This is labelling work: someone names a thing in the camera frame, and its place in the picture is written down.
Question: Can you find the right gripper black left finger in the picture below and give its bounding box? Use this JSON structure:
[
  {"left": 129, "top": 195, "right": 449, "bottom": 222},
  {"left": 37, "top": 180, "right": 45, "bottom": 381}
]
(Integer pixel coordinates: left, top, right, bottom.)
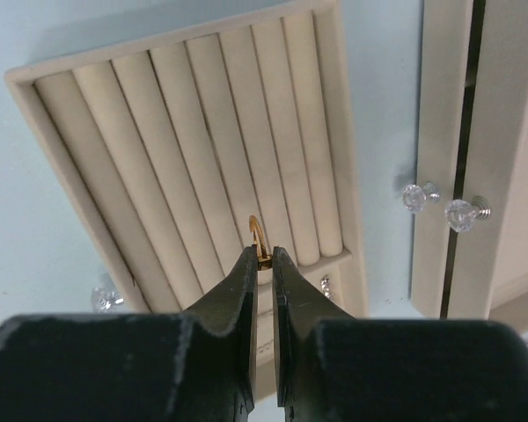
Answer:
[{"left": 182, "top": 246, "right": 258, "bottom": 421}]

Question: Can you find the gold ring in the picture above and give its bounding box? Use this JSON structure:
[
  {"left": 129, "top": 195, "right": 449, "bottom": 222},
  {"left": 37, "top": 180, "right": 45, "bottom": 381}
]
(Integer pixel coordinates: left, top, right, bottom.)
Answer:
[{"left": 248, "top": 215, "right": 274, "bottom": 269}]

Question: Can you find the silver rhinestone chain necklace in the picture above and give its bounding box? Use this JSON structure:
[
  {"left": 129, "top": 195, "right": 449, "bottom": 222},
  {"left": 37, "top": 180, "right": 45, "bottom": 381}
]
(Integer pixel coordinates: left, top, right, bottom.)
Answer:
[{"left": 319, "top": 274, "right": 338, "bottom": 302}]

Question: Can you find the beige jewelry box clear case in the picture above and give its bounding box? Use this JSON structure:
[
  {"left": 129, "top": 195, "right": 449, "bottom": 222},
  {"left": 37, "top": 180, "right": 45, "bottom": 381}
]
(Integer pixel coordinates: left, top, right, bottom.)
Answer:
[{"left": 411, "top": 1, "right": 528, "bottom": 327}]

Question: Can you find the clear crystal drawer knob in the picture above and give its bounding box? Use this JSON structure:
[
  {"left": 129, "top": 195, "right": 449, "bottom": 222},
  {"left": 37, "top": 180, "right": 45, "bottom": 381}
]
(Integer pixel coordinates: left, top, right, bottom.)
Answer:
[{"left": 91, "top": 287, "right": 124, "bottom": 313}]

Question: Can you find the clear crystal box knob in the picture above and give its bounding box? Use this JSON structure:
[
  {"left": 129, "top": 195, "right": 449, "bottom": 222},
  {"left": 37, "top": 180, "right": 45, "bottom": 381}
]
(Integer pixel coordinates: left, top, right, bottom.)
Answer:
[
  {"left": 401, "top": 182, "right": 440, "bottom": 214},
  {"left": 444, "top": 196, "right": 492, "bottom": 233}
]

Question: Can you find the beige velvet ring tray drawer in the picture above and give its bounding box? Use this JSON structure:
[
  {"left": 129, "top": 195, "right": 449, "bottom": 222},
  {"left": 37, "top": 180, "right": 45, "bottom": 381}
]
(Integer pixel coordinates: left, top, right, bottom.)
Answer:
[{"left": 4, "top": 0, "right": 370, "bottom": 320}]

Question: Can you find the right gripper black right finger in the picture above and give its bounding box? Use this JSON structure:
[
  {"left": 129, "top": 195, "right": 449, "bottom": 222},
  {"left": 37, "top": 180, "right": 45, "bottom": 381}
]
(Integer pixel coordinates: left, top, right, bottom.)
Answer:
[{"left": 272, "top": 246, "right": 356, "bottom": 421}]

